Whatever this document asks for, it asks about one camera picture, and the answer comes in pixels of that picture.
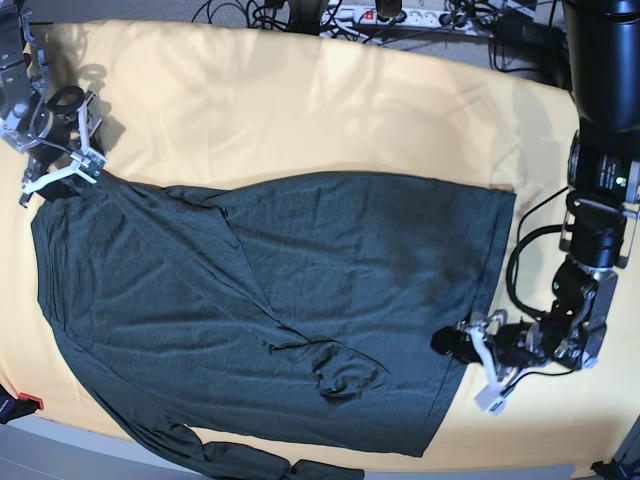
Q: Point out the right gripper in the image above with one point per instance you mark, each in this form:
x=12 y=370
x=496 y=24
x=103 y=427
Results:
x=69 y=145

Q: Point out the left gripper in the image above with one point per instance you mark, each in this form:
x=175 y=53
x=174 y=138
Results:
x=507 y=351

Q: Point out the dark grey long-sleeve shirt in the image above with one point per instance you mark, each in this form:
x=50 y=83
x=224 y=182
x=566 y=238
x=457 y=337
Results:
x=298 y=310

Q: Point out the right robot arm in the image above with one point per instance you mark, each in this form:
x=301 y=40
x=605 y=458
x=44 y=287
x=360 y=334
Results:
x=25 y=77

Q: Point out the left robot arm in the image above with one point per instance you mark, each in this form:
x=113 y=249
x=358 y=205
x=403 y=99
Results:
x=596 y=234

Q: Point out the yellow table cloth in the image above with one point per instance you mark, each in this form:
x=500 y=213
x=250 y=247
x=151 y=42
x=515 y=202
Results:
x=223 y=108

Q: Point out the black clamp right corner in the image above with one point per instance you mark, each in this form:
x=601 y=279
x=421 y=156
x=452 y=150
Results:
x=614 y=470

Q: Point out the red and black clamp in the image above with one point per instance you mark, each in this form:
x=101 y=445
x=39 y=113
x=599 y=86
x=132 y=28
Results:
x=15 y=407

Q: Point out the white power strip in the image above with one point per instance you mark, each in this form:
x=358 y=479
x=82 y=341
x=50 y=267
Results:
x=365 y=20

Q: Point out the black power adapter box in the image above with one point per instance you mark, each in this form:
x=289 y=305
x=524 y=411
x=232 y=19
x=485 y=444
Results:
x=528 y=38

